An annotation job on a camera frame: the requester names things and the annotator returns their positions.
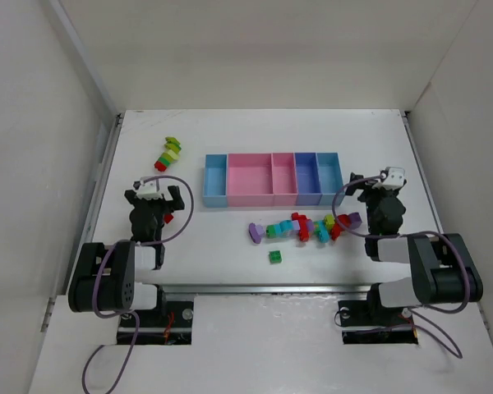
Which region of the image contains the multicolour lego chain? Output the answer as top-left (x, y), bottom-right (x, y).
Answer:
top-left (265, 211), bottom-right (362, 248)

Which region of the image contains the purple rounded lego brick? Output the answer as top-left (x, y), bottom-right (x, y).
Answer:
top-left (248, 222), bottom-right (266, 245)

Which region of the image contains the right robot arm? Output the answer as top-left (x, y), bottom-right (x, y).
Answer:
top-left (345, 167), bottom-right (484, 319)

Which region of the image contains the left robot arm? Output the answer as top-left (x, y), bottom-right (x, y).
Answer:
top-left (67, 181), bottom-right (185, 313)

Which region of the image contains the small red lego piece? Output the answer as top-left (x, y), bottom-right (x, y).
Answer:
top-left (164, 213), bottom-right (174, 224)

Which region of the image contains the purple blue bin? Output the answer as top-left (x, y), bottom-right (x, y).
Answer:
top-left (294, 153), bottom-right (321, 206)

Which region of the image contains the left light blue bin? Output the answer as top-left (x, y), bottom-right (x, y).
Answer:
top-left (202, 154), bottom-right (228, 208)

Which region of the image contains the green yellow red lego stack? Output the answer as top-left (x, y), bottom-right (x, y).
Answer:
top-left (154, 136), bottom-right (182, 172)

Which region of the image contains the large pink bin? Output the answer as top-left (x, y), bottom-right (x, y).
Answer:
top-left (227, 153), bottom-right (274, 207)

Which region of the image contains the small green lego brick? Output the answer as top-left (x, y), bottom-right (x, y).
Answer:
top-left (269, 250), bottom-right (283, 264)

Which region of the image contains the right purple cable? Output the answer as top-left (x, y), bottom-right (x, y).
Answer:
top-left (331, 175), bottom-right (482, 359)

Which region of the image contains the purple cable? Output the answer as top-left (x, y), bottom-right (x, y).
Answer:
top-left (79, 175), bottom-right (195, 388)
top-left (331, 175), bottom-right (482, 359)

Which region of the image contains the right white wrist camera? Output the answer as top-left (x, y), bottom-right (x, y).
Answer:
top-left (373, 167), bottom-right (407, 190)

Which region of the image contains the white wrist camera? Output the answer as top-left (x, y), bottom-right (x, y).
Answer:
top-left (373, 167), bottom-right (407, 190)
top-left (133, 177), bottom-right (161, 200)

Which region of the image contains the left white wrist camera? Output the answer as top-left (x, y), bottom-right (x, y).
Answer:
top-left (133, 177), bottom-right (161, 200)

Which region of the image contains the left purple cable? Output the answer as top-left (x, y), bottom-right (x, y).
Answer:
top-left (79, 175), bottom-right (195, 388)

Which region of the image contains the aluminium rail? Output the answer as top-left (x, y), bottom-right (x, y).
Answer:
top-left (162, 284), bottom-right (371, 296)

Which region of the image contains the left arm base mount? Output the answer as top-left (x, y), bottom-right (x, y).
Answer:
top-left (135, 300), bottom-right (194, 346)

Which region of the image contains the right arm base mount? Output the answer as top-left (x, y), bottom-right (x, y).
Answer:
top-left (335, 300), bottom-right (418, 345)

